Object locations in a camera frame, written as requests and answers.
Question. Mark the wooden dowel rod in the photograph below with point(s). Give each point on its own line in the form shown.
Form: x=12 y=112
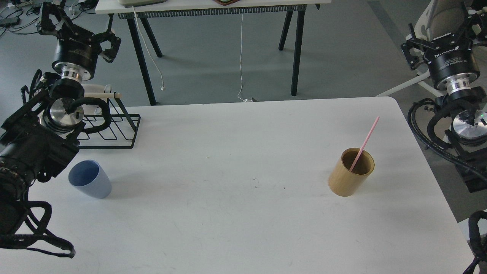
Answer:
x=103 y=95

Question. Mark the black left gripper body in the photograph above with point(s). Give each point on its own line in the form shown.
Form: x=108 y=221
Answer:
x=76 y=54

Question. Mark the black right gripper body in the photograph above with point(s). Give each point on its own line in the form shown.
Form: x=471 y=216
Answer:
x=452 y=60

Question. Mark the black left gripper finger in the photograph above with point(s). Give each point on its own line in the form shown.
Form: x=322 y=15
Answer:
x=108 y=54
x=46 y=27

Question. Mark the tan cylindrical holder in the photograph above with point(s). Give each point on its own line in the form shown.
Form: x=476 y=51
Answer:
x=344 y=180

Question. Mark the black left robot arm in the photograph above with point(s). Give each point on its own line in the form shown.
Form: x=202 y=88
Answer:
x=41 y=137

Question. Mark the white office chair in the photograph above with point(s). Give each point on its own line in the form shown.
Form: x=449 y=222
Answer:
x=441 y=17

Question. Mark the white plastic container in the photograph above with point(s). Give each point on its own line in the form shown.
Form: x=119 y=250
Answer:
x=92 y=109

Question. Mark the black wire rack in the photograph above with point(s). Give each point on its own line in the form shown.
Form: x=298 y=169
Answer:
x=121 y=134

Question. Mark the white background table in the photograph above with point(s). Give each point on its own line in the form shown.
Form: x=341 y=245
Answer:
x=194 y=8

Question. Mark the beige device on table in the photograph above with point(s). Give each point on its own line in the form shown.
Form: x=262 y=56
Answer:
x=137 y=3

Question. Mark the blue plastic cup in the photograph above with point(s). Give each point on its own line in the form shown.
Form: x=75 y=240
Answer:
x=89 y=177

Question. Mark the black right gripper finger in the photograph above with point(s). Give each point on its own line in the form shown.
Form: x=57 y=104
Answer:
x=414 y=55
x=472 y=28

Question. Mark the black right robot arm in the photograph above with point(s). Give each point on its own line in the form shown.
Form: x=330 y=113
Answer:
x=444 y=42

